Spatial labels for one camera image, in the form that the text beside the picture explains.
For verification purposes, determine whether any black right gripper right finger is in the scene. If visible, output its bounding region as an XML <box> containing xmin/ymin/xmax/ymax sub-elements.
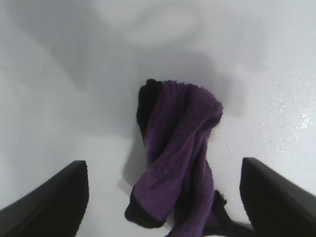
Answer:
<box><xmin>240</xmin><ymin>157</ymin><xmax>316</xmax><ymax>237</ymax></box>

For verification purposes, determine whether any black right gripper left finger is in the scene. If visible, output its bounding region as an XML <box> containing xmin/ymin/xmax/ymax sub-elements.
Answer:
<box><xmin>0</xmin><ymin>160</ymin><xmax>89</xmax><ymax>237</ymax></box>

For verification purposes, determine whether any purple and black cloth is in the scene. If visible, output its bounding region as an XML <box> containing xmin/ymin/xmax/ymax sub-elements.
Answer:
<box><xmin>124</xmin><ymin>78</ymin><xmax>255</xmax><ymax>237</ymax></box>

